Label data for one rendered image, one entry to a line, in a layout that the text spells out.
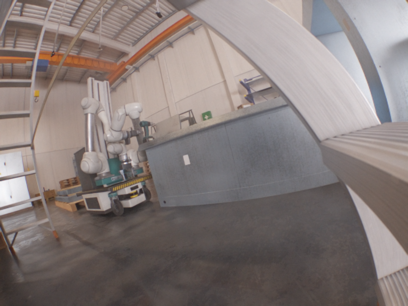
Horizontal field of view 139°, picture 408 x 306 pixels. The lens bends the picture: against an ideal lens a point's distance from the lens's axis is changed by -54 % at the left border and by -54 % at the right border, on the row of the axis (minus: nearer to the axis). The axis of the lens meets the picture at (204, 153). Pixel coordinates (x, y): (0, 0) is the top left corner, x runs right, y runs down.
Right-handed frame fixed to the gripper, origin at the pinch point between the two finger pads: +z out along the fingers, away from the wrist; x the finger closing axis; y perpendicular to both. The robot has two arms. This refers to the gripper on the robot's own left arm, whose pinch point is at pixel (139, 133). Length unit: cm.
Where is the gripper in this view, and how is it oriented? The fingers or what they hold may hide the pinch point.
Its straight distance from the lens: 167.2
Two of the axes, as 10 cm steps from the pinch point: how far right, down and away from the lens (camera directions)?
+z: 4.9, -1.4, 8.6
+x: -8.4, 2.1, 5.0
